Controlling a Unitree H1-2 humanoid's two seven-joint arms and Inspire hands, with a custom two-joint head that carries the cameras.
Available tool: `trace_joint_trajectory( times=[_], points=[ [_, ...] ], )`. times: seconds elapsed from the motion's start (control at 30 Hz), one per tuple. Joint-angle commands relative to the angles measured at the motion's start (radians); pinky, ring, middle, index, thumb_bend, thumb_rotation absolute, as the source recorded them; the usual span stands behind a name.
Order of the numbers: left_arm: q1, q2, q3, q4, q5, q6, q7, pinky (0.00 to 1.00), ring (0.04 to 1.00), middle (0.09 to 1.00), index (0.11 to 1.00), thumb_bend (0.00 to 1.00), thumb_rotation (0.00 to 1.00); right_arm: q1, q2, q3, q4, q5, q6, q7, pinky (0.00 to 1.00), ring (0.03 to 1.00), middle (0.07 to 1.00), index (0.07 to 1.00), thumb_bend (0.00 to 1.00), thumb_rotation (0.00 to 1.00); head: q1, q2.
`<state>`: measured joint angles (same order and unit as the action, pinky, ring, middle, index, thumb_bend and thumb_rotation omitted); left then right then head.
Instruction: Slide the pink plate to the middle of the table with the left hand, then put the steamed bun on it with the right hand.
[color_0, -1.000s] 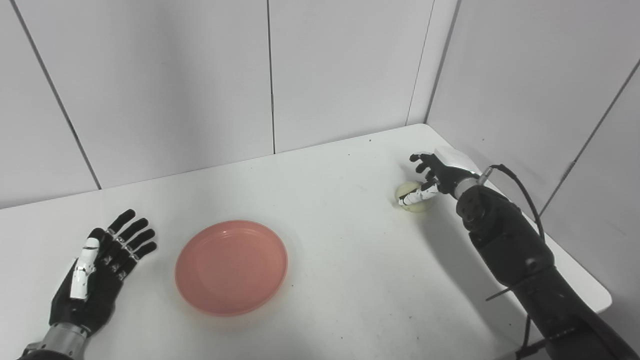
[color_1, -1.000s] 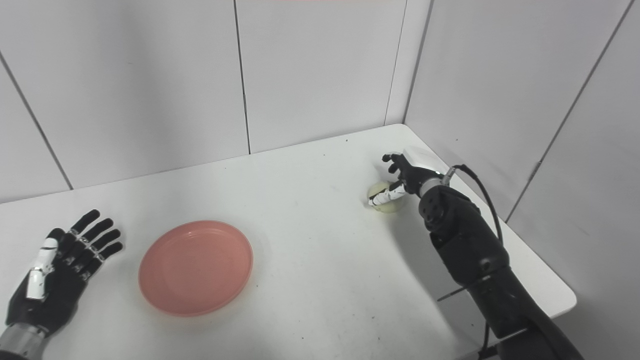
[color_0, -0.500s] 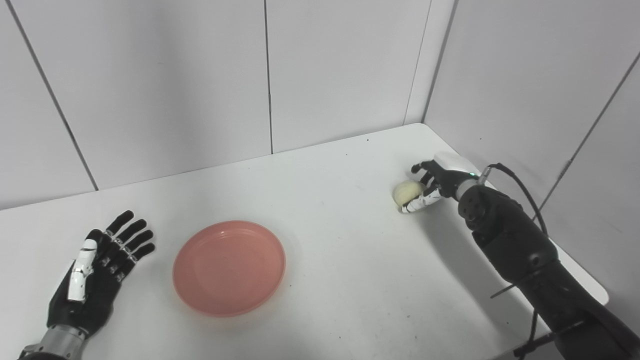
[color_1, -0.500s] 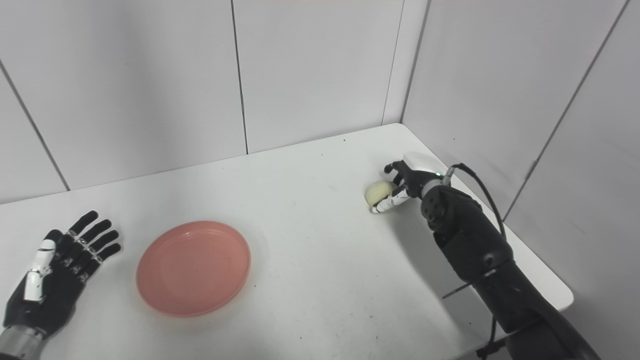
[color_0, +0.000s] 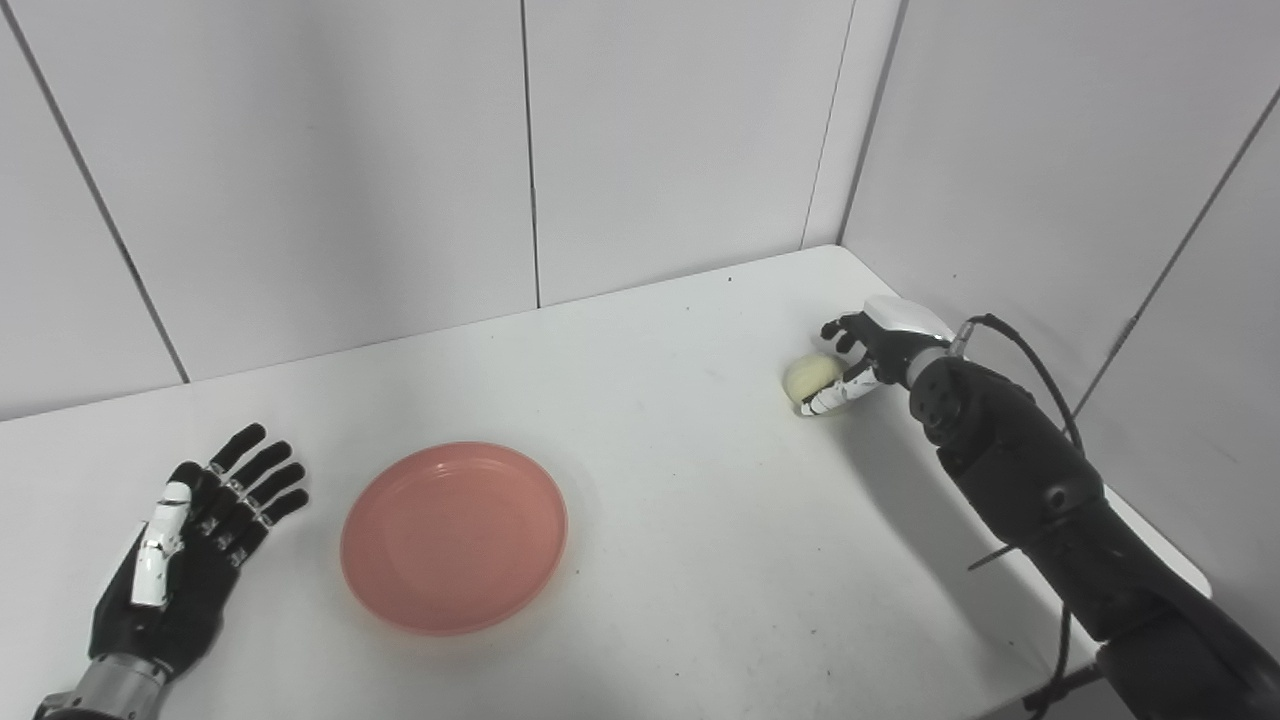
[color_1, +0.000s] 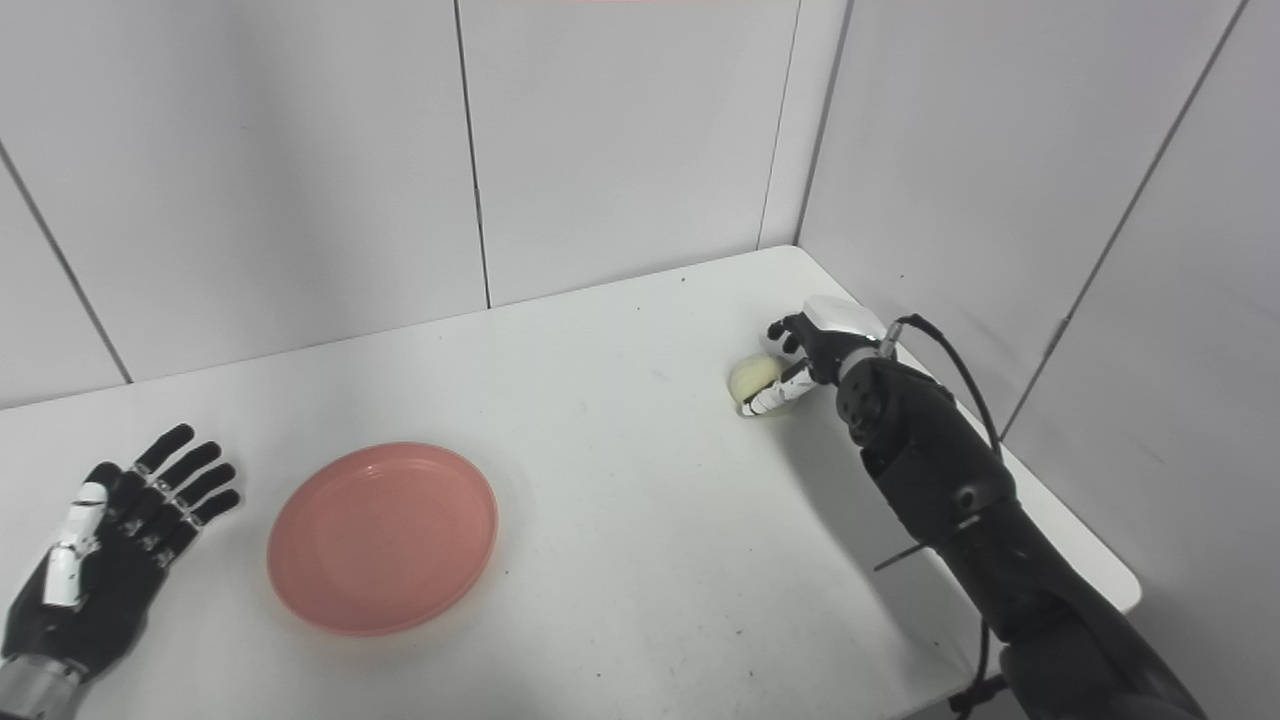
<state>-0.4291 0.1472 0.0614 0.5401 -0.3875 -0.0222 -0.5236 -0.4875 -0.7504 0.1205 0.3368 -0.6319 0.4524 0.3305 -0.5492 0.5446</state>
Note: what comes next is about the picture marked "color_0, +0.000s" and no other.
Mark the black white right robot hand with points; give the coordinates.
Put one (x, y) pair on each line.
(890, 345)

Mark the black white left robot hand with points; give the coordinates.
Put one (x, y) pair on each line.
(170, 590)

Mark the pink round plate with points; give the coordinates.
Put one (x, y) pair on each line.
(455, 538)

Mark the white steamed bun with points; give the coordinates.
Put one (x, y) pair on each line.
(808, 376)

